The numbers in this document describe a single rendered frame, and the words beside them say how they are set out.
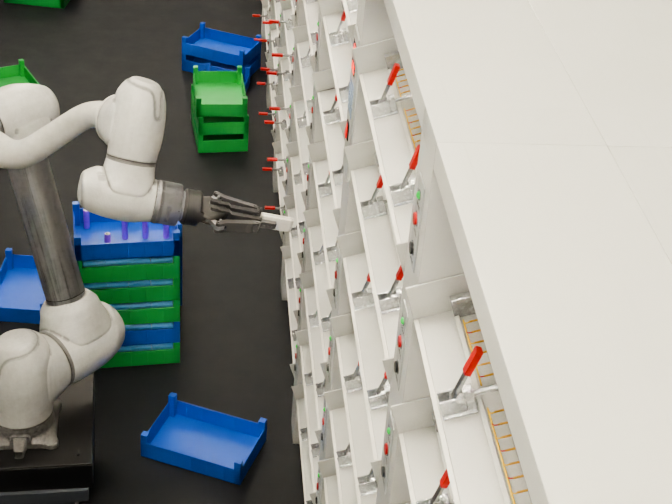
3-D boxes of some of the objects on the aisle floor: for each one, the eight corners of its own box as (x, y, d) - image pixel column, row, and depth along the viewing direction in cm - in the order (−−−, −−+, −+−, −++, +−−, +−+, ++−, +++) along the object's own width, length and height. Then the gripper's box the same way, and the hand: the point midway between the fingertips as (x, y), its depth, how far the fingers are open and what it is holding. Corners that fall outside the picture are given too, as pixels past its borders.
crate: (47, 324, 390) (46, 304, 385) (-16, 320, 389) (-18, 299, 385) (67, 271, 415) (66, 251, 410) (7, 267, 414) (6, 247, 410)
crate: (140, 456, 343) (140, 434, 339) (171, 412, 359) (171, 391, 355) (239, 485, 336) (240, 464, 332) (266, 439, 352) (267, 418, 348)
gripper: (177, 203, 261) (284, 222, 267) (177, 238, 251) (289, 257, 257) (184, 174, 257) (293, 193, 263) (185, 208, 247) (299, 228, 253)
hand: (275, 222), depth 259 cm, fingers closed
